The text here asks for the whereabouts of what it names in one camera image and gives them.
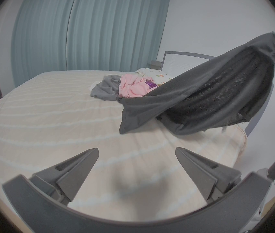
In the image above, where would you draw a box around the pink garment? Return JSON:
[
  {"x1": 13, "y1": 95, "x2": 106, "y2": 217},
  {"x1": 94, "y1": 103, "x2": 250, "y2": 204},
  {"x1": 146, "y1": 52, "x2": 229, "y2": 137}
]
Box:
[{"x1": 118, "y1": 73, "x2": 153, "y2": 99}]

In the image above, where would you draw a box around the bed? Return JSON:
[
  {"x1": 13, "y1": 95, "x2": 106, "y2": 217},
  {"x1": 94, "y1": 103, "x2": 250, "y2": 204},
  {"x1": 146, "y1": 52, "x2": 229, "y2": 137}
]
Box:
[{"x1": 0, "y1": 51, "x2": 274, "y2": 225}]

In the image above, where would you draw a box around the grey knitted garment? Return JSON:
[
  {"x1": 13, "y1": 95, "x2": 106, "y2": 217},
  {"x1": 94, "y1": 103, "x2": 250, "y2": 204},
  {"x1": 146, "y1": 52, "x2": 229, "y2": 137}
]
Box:
[{"x1": 90, "y1": 75, "x2": 121, "y2": 102}]

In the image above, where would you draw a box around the white printed pillow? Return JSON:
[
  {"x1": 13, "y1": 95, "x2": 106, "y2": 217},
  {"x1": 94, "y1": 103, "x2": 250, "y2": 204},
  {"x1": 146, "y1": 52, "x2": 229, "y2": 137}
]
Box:
[{"x1": 135, "y1": 68, "x2": 174, "y2": 85}]

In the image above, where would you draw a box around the grey bedside table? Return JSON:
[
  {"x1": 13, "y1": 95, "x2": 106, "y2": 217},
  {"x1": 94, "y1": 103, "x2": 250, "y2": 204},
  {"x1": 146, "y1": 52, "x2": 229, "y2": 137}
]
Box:
[{"x1": 147, "y1": 60, "x2": 163, "y2": 70}]

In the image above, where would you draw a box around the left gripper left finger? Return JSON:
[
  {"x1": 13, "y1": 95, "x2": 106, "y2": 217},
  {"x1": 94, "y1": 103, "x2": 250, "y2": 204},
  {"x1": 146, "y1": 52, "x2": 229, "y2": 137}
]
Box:
[{"x1": 31, "y1": 148, "x2": 99, "y2": 206}]

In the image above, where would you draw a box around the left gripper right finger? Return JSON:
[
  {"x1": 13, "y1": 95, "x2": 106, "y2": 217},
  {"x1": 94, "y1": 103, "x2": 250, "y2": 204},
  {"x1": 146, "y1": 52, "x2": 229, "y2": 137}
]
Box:
[{"x1": 175, "y1": 147, "x2": 243, "y2": 201}]

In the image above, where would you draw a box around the black T-shirt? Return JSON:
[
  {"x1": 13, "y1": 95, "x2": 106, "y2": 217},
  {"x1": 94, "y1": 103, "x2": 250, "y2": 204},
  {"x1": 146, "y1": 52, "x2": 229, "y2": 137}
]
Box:
[{"x1": 119, "y1": 32, "x2": 275, "y2": 136}]

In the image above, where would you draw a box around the blue-green curtain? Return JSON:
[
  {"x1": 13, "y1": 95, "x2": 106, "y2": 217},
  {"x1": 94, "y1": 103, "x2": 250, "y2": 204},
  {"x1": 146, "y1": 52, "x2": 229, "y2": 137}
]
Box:
[{"x1": 11, "y1": 0, "x2": 172, "y2": 87}]

